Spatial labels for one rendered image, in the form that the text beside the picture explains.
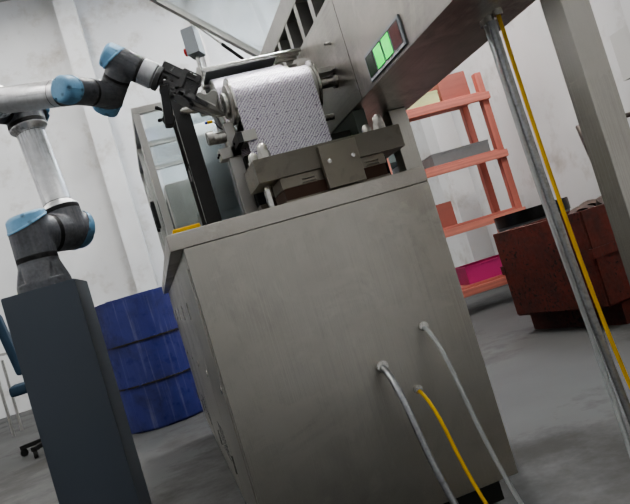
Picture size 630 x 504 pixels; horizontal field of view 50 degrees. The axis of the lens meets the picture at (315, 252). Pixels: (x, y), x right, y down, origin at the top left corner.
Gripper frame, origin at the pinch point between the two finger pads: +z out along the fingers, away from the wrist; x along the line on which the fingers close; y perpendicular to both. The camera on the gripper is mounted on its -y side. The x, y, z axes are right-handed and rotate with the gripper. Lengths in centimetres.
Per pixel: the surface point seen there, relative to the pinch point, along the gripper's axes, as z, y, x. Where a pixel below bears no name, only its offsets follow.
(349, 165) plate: 35.5, -6.6, -29.2
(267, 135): 14.7, -1.6, -7.4
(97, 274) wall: -101, -27, 901
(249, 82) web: 4.3, 10.5, -6.3
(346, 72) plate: 27.8, 23.9, -11.2
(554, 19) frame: 52, 19, -81
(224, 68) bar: -5.2, 22.2, 22.4
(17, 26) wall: -369, 279, 902
